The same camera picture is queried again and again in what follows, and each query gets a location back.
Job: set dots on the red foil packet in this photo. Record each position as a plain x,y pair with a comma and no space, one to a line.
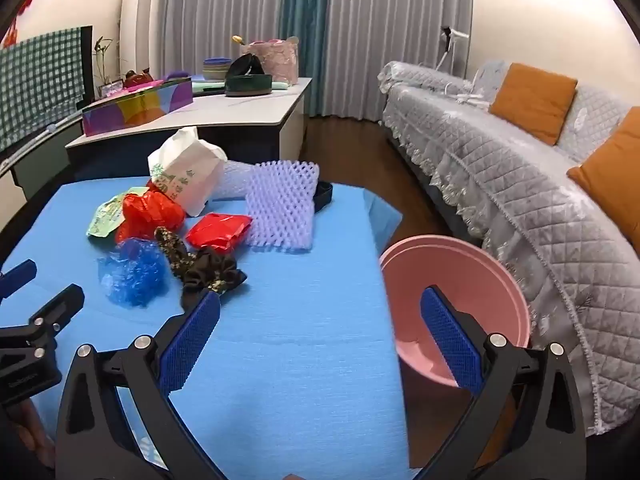
217,230

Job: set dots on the clear bubble wrap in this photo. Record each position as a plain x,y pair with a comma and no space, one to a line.
235,177

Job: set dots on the colourful rectangular box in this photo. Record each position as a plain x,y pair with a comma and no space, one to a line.
140,110

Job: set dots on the pale purple foam net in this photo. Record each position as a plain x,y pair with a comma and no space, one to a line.
280,210

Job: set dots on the grey curtain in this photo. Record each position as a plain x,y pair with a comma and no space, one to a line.
220,10
400,20

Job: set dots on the pink paper sheet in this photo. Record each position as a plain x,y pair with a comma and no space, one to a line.
125,92

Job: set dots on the thin bamboo plant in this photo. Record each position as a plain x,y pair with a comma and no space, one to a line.
102,57

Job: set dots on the red teapot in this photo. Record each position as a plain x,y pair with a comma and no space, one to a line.
135,79

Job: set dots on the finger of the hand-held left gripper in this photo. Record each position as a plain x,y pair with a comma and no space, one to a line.
17,276
57,307

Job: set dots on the black elastic band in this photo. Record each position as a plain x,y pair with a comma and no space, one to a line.
324,195

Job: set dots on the stack of coloured bowls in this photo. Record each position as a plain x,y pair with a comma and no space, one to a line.
215,69

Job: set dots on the pink plastic basin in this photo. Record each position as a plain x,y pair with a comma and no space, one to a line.
450,270

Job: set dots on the dark television cabinet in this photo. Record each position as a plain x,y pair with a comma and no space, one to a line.
40,165

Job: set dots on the blue plastic bag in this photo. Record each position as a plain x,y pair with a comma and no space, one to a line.
132,272

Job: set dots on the mint green cloth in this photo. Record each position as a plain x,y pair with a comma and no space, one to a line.
210,89

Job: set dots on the red plastic bag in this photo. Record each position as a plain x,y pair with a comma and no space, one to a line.
150,215

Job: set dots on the white tissue pack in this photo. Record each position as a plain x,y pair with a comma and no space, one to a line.
190,170

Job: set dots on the person's left hand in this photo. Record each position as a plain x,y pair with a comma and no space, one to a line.
31,427

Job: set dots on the black floral scrunchie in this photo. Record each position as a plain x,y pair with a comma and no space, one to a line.
205,270

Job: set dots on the small photo frame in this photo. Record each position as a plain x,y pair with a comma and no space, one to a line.
111,89

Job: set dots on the pink lace basket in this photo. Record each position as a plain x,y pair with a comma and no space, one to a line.
277,62

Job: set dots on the green snack packet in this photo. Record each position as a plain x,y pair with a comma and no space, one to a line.
106,216

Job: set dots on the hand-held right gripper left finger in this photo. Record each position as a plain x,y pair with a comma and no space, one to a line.
190,345

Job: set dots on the yellow flower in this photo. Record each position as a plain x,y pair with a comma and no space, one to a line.
237,40

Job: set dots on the white coffee table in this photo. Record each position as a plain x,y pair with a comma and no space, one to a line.
225,115

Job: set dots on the teal curtain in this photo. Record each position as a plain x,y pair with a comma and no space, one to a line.
305,30

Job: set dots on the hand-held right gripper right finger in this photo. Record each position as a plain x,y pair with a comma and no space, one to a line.
450,345

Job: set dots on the white standing air conditioner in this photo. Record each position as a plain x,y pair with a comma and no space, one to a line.
142,20

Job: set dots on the blue foam table mat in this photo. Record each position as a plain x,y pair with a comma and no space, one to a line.
300,310

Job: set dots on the black television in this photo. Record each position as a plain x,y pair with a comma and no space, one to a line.
87,60

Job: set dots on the grey quilted sofa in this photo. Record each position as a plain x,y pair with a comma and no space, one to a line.
500,175

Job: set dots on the green checkered cloth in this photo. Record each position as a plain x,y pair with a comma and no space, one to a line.
40,85

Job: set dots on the orange cushion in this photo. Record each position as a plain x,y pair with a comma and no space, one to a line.
532,102
610,170

